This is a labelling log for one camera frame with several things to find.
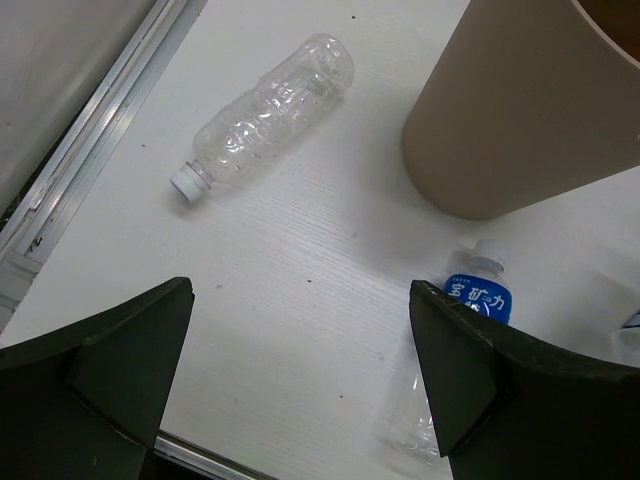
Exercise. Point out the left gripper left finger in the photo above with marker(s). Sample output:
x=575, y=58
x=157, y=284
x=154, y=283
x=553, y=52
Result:
x=86, y=401

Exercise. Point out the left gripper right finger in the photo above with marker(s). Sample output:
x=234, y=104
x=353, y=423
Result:
x=507, y=405

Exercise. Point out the blue label plastic bottle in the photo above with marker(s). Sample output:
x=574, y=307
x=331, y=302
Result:
x=476, y=282

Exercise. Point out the green label clear bottle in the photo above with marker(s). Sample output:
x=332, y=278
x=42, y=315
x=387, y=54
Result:
x=626, y=342

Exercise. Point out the brown round bin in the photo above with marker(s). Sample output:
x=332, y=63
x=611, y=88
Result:
x=528, y=100

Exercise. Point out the clear unlabelled plastic bottle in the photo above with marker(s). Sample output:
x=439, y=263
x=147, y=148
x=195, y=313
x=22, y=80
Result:
x=262, y=123

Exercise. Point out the left aluminium frame rail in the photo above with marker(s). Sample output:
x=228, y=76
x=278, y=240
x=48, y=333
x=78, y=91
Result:
x=40, y=220

